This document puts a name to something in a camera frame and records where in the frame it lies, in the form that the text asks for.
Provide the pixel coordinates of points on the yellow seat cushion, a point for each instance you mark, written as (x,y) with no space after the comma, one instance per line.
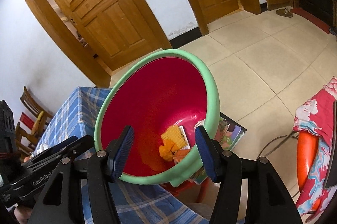
(39,121)

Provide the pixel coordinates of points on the large yellow ribbed block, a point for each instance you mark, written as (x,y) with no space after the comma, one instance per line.
(171,134)

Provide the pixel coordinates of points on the white medicine box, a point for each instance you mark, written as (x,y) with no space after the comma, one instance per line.
(184,138)

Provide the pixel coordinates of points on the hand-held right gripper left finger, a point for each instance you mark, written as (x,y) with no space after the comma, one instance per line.
(122,153)

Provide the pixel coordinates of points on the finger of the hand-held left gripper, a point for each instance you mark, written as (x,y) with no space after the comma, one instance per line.
(68,146)

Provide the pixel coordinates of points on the wide wooden panel door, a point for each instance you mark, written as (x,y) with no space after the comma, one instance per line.
(105,8)

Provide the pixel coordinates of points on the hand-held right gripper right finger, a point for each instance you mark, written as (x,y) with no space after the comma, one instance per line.
(208,155)

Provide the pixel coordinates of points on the red floral cloth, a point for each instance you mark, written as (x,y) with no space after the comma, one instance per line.
(323,113)

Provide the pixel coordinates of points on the blue plaid tablecloth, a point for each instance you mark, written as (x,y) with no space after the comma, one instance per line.
(68,113)

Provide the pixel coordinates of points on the red stool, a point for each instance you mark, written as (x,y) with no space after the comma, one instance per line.
(184,189)

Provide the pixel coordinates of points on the person's left hand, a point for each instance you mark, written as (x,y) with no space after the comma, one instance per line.
(23,216)

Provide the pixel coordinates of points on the red floor mat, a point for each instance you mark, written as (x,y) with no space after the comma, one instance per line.
(313,18)

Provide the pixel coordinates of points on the green bin with red inside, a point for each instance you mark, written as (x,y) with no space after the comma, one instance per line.
(158,92)

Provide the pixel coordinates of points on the picture book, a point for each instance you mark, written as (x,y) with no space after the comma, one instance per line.
(229,134)

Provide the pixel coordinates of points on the black phone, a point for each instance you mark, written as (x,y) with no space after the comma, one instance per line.
(332,150)

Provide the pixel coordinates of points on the red flat box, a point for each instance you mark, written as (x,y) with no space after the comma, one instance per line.
(26,120)

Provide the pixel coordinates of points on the small orange box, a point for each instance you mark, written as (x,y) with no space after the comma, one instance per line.
(181,157)

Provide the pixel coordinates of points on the brown slippers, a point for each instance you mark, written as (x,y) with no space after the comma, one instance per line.
(284,13)

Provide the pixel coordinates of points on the orange chair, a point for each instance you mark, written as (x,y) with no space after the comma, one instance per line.
(306,155)

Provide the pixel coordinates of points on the orange wrapper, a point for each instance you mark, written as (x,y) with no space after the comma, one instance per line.
(167,153)

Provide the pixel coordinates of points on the wide wooden door frame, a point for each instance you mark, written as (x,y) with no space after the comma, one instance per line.
(147,13)

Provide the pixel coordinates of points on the wooden chair with cushion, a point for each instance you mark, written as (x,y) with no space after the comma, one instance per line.
(31,103)

